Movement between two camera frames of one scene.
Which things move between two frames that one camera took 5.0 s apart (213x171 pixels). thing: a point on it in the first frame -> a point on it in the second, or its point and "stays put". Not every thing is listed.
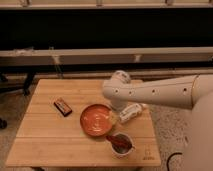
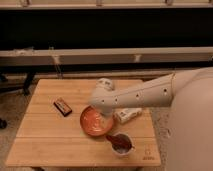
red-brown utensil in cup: x=120 y=142 stays put
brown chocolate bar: x=63 y=107 stays put
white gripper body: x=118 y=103 -> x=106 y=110
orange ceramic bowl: x=96 y=120 stays put
